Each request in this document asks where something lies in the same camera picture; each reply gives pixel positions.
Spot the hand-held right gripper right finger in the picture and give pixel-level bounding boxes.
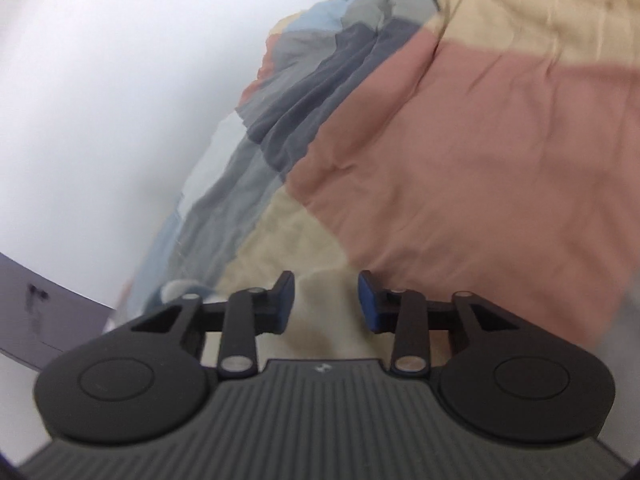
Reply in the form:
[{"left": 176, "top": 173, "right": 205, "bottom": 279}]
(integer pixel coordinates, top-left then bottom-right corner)
[{"left": 358, "top": 270, "right": 512, "bottom": 376}]

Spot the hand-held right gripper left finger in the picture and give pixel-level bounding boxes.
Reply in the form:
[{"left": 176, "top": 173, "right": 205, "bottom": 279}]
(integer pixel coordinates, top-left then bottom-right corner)
[{"left": 131, "top": 270, "right": 297, "bottom": 378}]

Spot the patchwork duvet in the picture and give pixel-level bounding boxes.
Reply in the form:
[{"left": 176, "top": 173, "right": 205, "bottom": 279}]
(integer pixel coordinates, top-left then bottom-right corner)
[{"left": 102, "top": 0, "right": 640, "bottom": 361}]

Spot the grey door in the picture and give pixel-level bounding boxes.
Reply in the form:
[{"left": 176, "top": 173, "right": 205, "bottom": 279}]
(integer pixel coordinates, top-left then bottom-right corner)
[{"left": 0, "top": 252, "right": 120, "bottom": 372}]

